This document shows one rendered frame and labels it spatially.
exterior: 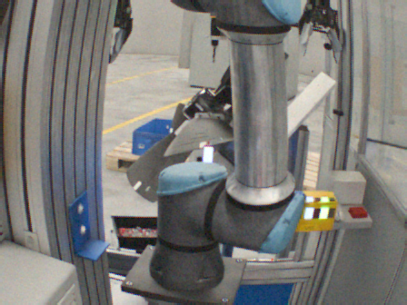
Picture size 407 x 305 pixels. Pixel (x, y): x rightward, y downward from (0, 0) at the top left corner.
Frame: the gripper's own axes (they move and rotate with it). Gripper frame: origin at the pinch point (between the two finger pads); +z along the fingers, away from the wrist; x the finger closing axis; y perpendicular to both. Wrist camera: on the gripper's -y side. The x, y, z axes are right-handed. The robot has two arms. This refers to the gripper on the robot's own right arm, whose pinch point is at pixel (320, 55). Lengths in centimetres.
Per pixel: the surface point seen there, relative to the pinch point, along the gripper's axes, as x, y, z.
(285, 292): 3, -14, 75
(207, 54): -28, -804, 82
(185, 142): -31, -30, 33
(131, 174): -50, -56, 52
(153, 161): -42, -54, 46
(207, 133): -25, -33, 30
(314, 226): 6.1, -9.4, 48.0
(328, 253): 29, -60, 84
